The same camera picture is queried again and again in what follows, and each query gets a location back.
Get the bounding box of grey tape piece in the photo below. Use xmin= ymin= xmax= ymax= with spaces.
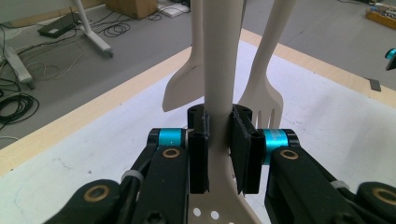
xmin=369 ymin=77 xmax=382 ymax=92

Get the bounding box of open cardboard box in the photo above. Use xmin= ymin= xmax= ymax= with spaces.
xmin=105 ymin=0 xmax=159 ymax=21

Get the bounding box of slotted beige spatula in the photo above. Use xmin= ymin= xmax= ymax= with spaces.
xmin=237 ymin=0 xmax=297 ymax=130

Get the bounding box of thick black cable coil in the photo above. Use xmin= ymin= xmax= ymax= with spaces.
xmin=0 ymin=91 xmax=40 ymax=126

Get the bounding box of white grid mat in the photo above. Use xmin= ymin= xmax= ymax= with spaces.
xmin=0 ymin=40 xmax=396 ymax=224

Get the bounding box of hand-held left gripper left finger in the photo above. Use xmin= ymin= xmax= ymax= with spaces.
xmin=148 ymin=105 xmax=210 ymax=194

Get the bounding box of perforated beige skimmer spoon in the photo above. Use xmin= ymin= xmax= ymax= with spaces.
xmin=188 ymin=0 xmax=262 ymax=224

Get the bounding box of thin black cable coil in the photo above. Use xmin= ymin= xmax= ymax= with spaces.
xmin=102 ymin=22 xmax=132 ymax=37

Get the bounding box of black flat device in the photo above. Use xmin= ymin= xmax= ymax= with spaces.
xmin=36 ymin=12 xmax=82 ymax=39

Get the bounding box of solid beige spatula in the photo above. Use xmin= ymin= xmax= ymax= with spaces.
xmin=162 ymin=0 xmax=206 ymax=113

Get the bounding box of brown box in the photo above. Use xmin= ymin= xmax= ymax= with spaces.
xmin=365 ymin=3 xmax=396 ymax=31

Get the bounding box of white stand leg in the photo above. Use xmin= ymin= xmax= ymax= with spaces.
xmin=0 ymin=43 xmax=35 ymax=90
xmin=72 ymin=0 xmax=114 ymax=58

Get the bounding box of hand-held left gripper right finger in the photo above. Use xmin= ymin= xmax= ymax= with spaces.
xmin=229 ymin=105 xmax=301 ymax=196

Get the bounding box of white flat board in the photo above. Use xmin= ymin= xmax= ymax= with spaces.
xmin=157 ymin=1 xmax=191 ymax=19

